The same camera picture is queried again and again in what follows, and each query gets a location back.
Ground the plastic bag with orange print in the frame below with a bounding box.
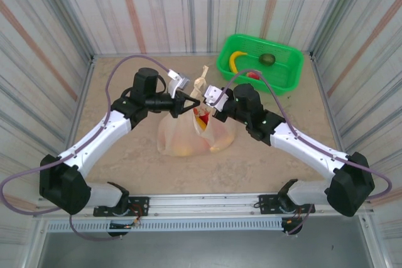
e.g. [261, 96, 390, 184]
[156, 65, 236, 158]

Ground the green plastic basket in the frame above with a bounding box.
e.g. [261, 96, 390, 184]
[215, 33, 305, 97]

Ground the yellow fake banana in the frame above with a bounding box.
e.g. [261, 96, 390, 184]
[228, 50, 248, 73]

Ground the green fake avocado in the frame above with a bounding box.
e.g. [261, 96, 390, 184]
[258, 53, 276, 66]

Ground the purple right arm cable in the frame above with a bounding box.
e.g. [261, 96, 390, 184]
[213, 69, 393, 236]

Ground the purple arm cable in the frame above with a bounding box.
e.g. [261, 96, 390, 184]
[213, 69, 393, 236]
[0, 55, 172, 241]

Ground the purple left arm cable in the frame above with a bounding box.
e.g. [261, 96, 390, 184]
[0, 55, 172, 241]

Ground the aluminium mounting rail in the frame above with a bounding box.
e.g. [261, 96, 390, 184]
[37, 192, 373, 217]

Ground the slotted grey cable tray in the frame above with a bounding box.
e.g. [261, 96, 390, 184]
[46, 219, 283, 233]

